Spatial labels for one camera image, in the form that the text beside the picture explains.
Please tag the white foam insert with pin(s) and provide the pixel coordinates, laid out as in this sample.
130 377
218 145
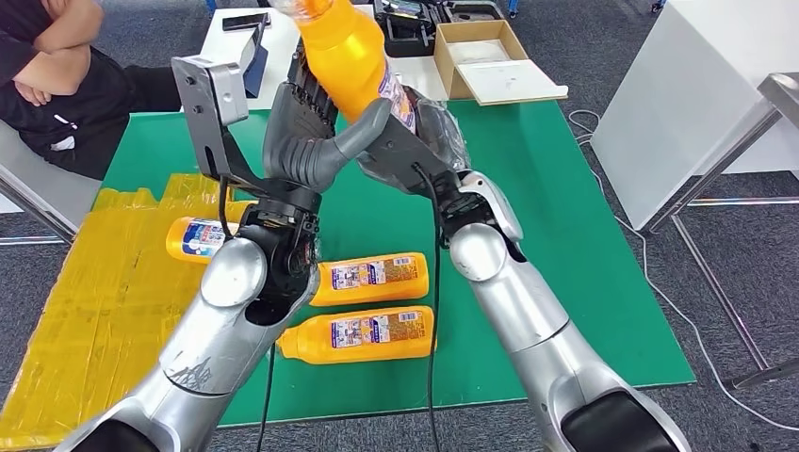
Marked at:
477 52

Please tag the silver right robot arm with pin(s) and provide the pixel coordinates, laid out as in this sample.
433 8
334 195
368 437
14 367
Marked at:
530 312

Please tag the person's right forearm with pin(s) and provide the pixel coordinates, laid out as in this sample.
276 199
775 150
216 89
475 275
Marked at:
75 25

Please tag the white cabinet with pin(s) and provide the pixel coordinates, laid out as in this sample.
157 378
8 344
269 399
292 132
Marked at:
674 112

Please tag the person's left hand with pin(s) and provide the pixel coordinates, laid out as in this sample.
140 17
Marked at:
31 93

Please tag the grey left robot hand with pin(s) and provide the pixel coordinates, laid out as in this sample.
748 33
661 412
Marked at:
299 156

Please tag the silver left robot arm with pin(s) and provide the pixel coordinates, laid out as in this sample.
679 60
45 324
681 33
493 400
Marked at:
218 349

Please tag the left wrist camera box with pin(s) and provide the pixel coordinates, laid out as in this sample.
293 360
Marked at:
218 93

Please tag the black phone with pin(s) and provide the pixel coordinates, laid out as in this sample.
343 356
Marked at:
243 21

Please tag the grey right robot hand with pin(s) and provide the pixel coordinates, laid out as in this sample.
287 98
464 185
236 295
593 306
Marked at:
443 134

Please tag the cardboard box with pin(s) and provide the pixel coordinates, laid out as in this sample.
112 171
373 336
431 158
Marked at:
446 72

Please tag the person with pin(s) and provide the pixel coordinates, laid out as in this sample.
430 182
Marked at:
93 125

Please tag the tablet in dark case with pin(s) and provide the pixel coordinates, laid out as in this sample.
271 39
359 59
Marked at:
257 68

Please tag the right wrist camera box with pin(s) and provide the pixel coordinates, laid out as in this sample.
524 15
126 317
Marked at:
399 150

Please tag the steel frame table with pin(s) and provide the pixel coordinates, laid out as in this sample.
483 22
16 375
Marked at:
780 93

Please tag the orange detergent bottle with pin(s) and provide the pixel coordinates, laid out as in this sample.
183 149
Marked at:
343 56
196 240
312 346
374 290

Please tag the grey steel bench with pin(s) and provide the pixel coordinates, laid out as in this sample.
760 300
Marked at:
37 187

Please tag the white desk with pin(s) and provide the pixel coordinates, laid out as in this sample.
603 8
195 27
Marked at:
281 43

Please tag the person's left forearm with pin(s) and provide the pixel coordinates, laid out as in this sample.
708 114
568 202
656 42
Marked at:
62 72

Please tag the green table mat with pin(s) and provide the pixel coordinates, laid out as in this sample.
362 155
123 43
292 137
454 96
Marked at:
562 218

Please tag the blue metal leg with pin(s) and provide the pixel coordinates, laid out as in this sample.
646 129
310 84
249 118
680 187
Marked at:
515 7

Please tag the yellow plastic sheet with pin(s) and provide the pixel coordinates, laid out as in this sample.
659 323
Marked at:
93 312

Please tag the black tool case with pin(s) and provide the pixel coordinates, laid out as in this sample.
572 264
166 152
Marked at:
406 34

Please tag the white box lid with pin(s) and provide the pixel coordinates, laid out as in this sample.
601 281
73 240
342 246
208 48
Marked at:
509 81

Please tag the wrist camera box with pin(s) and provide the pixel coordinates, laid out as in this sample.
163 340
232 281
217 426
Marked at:
218 93
399 150

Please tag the blue leg with caster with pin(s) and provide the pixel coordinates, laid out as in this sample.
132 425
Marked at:
658 6

